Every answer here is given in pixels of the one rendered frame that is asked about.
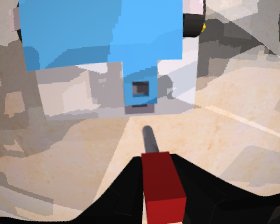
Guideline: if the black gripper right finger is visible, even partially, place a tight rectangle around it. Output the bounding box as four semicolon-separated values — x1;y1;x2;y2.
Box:
171;155;280;224

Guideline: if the red-headed stop pin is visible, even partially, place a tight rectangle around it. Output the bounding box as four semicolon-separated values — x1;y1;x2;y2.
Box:
141;125;187;224

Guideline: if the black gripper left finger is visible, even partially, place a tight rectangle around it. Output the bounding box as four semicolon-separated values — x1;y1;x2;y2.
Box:
0;156;143;224

